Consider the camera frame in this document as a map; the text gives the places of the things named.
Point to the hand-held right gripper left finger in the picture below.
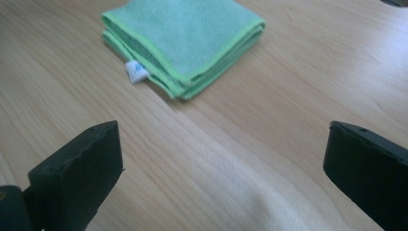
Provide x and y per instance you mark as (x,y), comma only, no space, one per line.
(80,173)

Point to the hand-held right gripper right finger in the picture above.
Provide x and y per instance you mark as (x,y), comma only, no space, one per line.
(369,170)

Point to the green microfiber cloth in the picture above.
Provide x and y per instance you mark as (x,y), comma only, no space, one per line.
(189,35)

